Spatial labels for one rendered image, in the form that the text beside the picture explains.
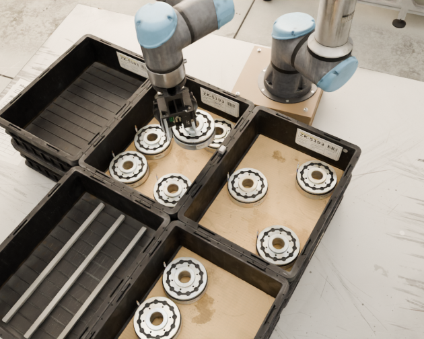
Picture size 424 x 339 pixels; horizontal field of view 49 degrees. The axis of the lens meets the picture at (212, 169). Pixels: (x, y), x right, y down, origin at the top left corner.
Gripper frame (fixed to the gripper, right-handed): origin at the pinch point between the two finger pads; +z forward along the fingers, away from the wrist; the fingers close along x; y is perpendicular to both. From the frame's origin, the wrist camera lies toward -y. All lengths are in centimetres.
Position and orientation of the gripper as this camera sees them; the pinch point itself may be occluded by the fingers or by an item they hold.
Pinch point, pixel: (180, 129)
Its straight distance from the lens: 111.4
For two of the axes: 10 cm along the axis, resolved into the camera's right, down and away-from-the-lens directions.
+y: 2.4, 8.0, -5.5
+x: 9.7, -2.5, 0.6
